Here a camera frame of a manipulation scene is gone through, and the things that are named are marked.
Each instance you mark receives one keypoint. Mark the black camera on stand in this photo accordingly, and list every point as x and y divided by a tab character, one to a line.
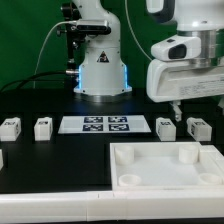
76	30

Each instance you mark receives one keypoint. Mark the white block left edge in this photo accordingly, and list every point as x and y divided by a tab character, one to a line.
1	160

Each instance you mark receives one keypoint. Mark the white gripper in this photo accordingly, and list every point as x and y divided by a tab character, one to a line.
185	67

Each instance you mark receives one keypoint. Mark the white sheet with markers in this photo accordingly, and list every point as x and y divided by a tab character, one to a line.
104	124

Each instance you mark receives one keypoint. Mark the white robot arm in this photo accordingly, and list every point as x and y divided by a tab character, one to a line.
102	73

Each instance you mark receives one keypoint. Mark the white square tabletop part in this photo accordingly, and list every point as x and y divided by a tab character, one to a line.
159	165

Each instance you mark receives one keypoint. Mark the white front rail fixture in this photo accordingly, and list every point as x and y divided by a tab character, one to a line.
98	206

